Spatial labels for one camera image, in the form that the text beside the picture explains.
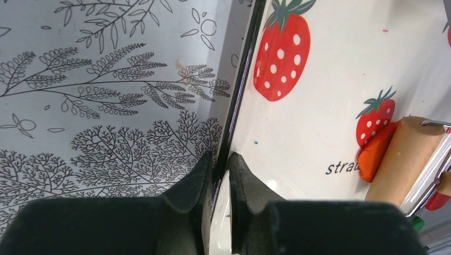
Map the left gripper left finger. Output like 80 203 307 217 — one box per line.
1 153 213 254

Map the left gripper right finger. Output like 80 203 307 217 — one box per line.
228 153 425 254

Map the orange dough piece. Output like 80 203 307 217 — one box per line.
357 121 399 183

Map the strawberry print white tray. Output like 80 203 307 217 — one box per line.
207 0 451 255

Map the wooden dough roller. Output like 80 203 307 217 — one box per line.
365 116 450 217

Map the green dough disc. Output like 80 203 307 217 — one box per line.
412 216 425 232

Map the red dough disc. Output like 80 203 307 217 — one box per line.
425 192 450 211

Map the floral pattern table mat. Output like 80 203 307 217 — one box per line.
1 1 252 233

